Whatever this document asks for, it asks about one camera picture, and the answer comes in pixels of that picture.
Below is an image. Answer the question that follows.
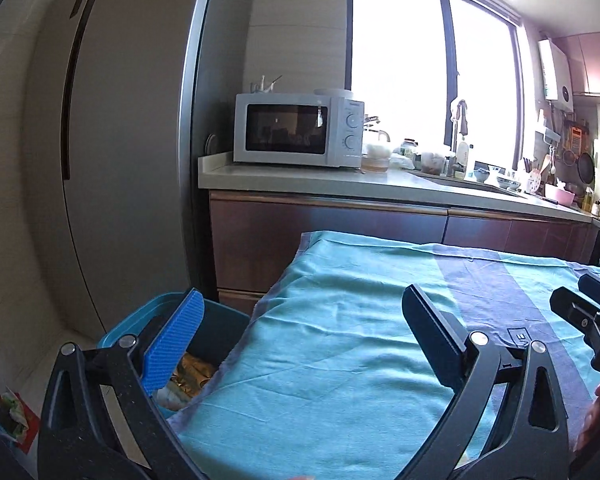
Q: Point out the brown gold snack wrapper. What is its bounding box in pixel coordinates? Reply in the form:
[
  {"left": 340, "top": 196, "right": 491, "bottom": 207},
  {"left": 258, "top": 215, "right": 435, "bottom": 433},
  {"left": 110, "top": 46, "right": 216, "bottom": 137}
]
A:
[{"left": 172, "top": 352, "right": 216, "bottom": 399}]

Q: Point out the blue trash bin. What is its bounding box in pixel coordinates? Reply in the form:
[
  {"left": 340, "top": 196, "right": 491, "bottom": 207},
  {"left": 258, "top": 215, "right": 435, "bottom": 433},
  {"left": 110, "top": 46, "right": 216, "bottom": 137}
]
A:
[{"left": 97, "top": 289, "right": 250, "bottom": 398}]

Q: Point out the chrome kitchen faucet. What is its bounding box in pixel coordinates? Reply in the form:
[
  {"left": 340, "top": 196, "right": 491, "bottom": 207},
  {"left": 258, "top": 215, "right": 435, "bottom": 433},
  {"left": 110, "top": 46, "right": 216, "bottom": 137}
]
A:
[{"left": 450, "top": 98, "right": 468, "bottom": 177}]

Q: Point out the kitchen counter with cabinets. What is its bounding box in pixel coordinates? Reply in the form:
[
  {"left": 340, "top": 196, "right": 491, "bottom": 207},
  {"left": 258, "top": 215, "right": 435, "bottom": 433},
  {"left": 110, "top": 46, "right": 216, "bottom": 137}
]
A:
[{"left": 197, "top": 152, "right": 600, "bottom": 313}]

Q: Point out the person right hand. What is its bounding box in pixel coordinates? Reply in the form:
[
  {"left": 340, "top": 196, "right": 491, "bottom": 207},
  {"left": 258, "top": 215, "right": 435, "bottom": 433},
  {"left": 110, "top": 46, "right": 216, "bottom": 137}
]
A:
[{"left": 573, "top": 384, "right": 600, "bottom": 453}]

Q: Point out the pink basin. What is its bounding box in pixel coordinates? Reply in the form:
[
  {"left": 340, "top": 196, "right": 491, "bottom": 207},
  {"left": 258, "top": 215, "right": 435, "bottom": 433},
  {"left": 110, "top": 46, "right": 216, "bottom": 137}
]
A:
[{"left": 544, "top": 184, "right": 574, "bottom": 207}]

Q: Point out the black frying pan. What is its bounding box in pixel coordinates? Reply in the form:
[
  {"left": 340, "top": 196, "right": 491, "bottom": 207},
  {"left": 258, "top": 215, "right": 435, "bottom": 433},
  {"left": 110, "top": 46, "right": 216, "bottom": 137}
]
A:
[{"left": 577, "top": 153, "right": 595, "bottom": 185}]

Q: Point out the white soap bottle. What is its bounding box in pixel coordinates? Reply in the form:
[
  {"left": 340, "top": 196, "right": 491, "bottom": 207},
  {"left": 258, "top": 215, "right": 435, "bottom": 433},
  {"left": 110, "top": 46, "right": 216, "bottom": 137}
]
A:
[{"left": 454, "top": 140, "right": 472, "bottom": 180}]

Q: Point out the teal purple tablecloth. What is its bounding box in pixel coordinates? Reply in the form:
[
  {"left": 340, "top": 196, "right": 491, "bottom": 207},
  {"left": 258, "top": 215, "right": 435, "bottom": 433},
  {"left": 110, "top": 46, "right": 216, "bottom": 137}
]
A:
[{"left": 169, "top": 231, "right": 600, "bottom": 479}]

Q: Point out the white water heater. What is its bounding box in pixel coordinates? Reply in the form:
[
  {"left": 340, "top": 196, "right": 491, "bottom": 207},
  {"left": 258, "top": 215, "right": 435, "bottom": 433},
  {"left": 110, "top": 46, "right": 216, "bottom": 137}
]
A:
[{"left": 538, "top": 39, "right": 573, "bottom": 113}]

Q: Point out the glass electric kettle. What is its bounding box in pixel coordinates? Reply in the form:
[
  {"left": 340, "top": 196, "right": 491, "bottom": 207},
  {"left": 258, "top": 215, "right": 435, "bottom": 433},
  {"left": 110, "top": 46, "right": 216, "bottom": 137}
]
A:
[{"left": 361, "top": 116, "right": 391, "bottom": 172}]

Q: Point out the white microwave oven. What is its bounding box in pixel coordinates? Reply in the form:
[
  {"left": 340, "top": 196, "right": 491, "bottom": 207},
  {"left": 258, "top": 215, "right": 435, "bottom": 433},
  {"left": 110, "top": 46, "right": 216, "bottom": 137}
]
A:
[{"left": 233, "top": 92, "right": 365, "bottom": 169}]

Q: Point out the stainless steel refrigerator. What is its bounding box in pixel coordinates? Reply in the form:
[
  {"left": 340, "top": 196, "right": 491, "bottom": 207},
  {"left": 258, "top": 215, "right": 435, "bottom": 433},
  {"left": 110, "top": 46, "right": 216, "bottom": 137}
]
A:
[{"left": 22, "top": 0, "right": 252, "bottom": 339}]

